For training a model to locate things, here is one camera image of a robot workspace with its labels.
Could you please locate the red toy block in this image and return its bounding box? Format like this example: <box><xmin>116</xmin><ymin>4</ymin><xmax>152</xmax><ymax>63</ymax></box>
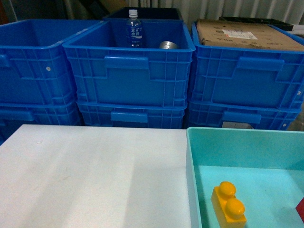
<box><xmin>295</xmin><ymin>198</ymin><xmax>304</xmax><ymax>222</ymax></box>

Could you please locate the brown cardboard box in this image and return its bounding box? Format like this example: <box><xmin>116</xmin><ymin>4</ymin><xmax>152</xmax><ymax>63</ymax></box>
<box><xmin>196</xmin><ymin>19</ymin><xmax>304</xmax><ymax>51</ymax></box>

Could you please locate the yellow toy block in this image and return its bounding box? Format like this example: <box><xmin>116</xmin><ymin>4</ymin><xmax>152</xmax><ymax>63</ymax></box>
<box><xmin>211</xmin><ymin>181</ymin><xmax>247</xmax><ymax>228</ymax></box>

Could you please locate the lower middle blue crate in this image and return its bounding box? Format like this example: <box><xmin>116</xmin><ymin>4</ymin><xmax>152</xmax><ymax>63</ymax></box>
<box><xmin>77</xmin><ymin>101</ymin><xmax>186</xmax><ymax>129</ymax></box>

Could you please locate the upper middle blue crate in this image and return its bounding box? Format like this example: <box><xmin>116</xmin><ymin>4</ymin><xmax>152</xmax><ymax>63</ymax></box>
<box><xmin>63</xmin><ymin>19</ymin><xmax>195</xmax><ymax>107</ymax></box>

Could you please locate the silver metal can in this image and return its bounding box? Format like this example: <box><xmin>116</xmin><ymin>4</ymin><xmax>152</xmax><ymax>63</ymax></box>
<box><xmin>159</xmin><ymin>41</ymin><xmax>179</xmax><ymax>50</ymax></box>

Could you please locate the clear water bottle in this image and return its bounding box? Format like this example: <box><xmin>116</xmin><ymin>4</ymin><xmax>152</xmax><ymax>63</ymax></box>
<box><xmin>126</xmin><ymin>9</ymin><xmax>143</xmax><ymax>48</ymax></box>

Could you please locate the upper right blue crate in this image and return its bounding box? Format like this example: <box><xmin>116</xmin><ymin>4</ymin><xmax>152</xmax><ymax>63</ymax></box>
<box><xmin>188</xmin><ymin>22</ymin><xmax>304</xmax><ymax>109</ymax></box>

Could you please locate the dark blue rear crate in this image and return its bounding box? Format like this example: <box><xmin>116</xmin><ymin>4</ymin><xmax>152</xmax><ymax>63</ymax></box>
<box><xmin>103</xmin><ymin>7</ymin><xmax>183</xmax><ymax>21</ymax></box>

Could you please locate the lower right blue crate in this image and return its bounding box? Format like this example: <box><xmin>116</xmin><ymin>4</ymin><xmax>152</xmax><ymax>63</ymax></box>
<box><xmin>186</xmin><ymin>101</ymin><xmax>301</xmax><ymax>130</ymax></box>

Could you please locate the teal plastic bin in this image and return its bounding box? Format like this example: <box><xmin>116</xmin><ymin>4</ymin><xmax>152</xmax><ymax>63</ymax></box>
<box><xmin>186</xmin><ymin>127</ymin><xmax>304</xmax><ymax>228</ymax></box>

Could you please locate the upper left blue crate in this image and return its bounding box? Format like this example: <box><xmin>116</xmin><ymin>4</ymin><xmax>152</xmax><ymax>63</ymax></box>
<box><xmin>0</xmin><ymin>19</ymin><xmax>99</xmax><ymax>105</ymax></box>

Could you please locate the lower left blue crate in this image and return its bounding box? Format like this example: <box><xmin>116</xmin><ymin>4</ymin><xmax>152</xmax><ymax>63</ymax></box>
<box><xmin>0</xmin><ymin>101</ymin><xmax>83</xmax><ymax>143</ymax></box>

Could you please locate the black tray in background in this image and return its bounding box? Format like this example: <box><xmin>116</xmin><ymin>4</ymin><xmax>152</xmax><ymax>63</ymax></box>
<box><xmin>219</xmin><ymin>16</ymin><xmax>294</xmax><ymax>31</ymax></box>

